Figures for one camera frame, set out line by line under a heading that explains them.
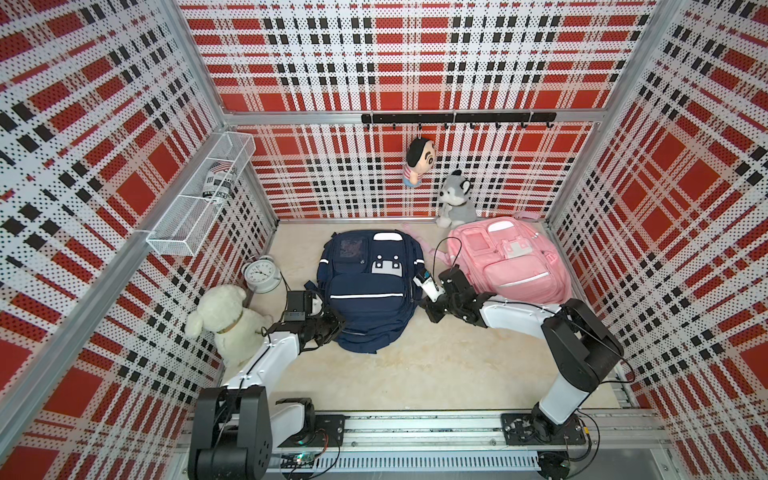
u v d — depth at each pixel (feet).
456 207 3.61
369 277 3.24
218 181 2.44
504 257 3.42
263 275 3.32
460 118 2.95
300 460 2.29
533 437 2.36
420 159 2.98
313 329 2.38
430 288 2.65
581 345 1.54
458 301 2.38
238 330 2.60
